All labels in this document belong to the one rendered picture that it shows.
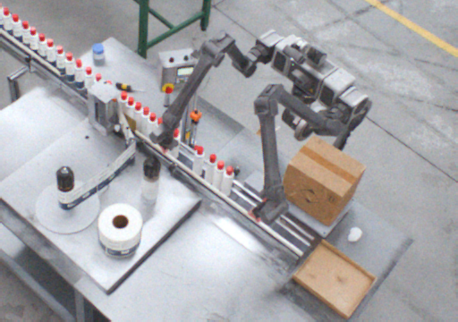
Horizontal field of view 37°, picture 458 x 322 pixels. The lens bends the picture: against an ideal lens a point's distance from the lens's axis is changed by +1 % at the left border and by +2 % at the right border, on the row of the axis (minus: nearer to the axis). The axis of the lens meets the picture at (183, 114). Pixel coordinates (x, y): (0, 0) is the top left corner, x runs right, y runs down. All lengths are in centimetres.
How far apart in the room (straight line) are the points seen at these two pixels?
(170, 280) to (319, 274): 71
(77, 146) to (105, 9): 231
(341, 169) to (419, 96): 224
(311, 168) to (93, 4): 298
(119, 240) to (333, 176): 106
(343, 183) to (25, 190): 155
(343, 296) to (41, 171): 158
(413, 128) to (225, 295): 251
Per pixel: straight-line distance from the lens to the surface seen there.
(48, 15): 572
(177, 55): 326
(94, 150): 362
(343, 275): 344
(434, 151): 523
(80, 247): 330
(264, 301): 329
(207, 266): 332
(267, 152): 288
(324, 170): 339
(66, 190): 325
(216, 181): 343
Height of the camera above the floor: 373
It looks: 49 degrees down
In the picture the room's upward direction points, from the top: 7 degrees clockwise
